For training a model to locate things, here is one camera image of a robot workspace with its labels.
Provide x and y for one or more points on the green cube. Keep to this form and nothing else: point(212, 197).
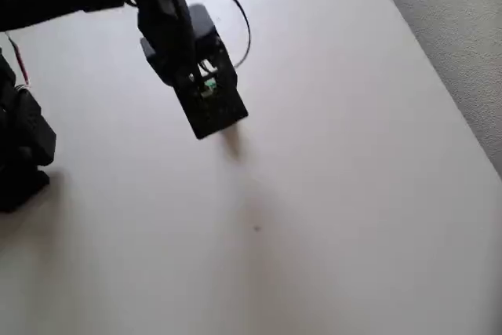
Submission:
point(209, 87)

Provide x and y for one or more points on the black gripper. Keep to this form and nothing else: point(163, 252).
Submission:
point(227, 61)

